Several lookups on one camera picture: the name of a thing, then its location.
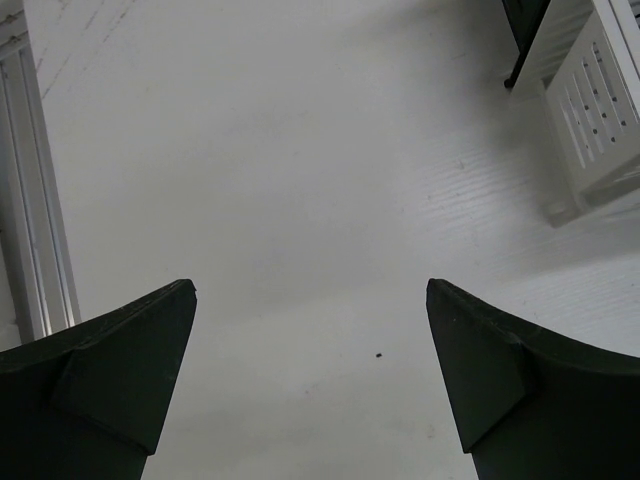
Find white utensil container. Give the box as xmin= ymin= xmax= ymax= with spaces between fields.
xmin=505 ymin=1 xmax=639 ymax=226

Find aluminium rail frame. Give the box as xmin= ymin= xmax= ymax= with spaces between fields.
xmin=1 ymin=1 xmax=81 ymax=344

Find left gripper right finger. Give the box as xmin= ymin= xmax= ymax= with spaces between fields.
xmin=426 ymin=279 xmax=639 ymax=479

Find black utensil container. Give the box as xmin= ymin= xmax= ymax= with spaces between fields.
xmin=502 ymin=0 xmax=550 ymax=91

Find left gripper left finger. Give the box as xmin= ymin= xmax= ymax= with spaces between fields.
xmin=1 ymin=279 xmax=196 ymax=479

